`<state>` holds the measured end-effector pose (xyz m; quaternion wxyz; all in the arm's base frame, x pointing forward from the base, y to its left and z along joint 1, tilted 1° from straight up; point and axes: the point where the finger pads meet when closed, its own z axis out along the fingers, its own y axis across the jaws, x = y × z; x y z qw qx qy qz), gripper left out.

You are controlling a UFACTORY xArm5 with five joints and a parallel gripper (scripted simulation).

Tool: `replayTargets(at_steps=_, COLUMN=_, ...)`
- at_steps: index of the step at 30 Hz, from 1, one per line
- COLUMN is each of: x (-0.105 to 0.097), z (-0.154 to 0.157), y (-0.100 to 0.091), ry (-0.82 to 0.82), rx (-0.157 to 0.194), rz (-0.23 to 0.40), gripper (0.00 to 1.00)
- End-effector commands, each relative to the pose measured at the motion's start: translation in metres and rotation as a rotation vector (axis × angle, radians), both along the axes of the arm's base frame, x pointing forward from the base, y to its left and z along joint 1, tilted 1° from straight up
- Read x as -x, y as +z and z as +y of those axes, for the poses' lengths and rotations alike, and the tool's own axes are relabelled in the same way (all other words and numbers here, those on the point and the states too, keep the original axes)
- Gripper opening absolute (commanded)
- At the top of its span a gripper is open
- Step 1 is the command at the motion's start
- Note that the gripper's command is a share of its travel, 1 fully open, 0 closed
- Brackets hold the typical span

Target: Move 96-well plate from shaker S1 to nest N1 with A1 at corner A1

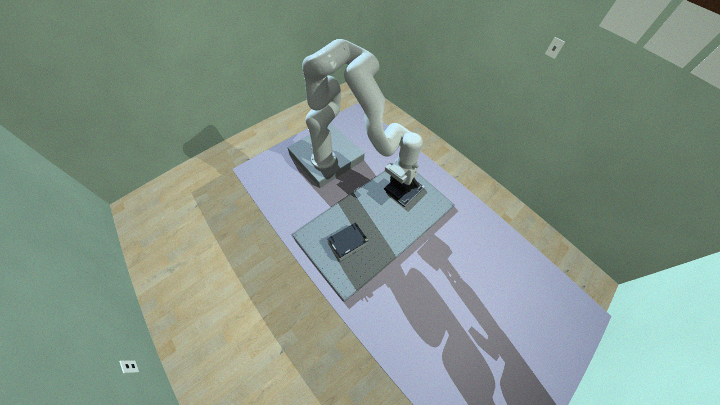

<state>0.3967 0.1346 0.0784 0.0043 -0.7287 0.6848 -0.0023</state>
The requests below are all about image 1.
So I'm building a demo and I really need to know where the black well plate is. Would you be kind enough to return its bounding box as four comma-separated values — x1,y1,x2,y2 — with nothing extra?
384,179,407,200

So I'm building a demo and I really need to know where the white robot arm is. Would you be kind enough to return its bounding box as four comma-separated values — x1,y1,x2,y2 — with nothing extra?
302,39,423,184

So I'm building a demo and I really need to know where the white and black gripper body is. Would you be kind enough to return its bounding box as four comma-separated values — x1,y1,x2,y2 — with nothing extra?
404,168,417,185

